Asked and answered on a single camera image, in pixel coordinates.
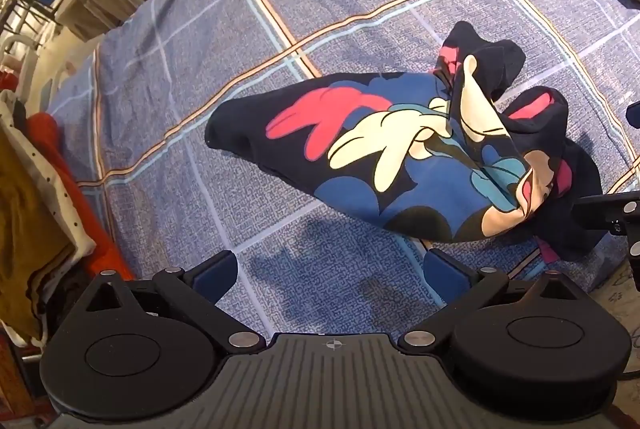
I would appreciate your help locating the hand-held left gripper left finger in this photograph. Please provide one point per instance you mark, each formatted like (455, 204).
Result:
(216, 276)

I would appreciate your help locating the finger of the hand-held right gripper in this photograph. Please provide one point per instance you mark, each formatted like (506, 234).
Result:
(634, 115)
(607, 206)

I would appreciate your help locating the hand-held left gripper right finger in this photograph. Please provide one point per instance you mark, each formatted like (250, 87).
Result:
(445, 276)

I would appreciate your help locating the navy cartoon print shirt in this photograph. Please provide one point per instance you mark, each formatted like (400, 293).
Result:
(350, 144)

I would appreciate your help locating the blue plaid bed sheet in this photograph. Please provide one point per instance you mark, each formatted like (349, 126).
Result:
(165, 119)

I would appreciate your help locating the red cloth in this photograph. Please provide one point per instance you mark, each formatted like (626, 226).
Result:
(75, 189)

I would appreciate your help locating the mustard hanging cloth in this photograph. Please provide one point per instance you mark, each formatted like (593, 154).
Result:
(25, 229)

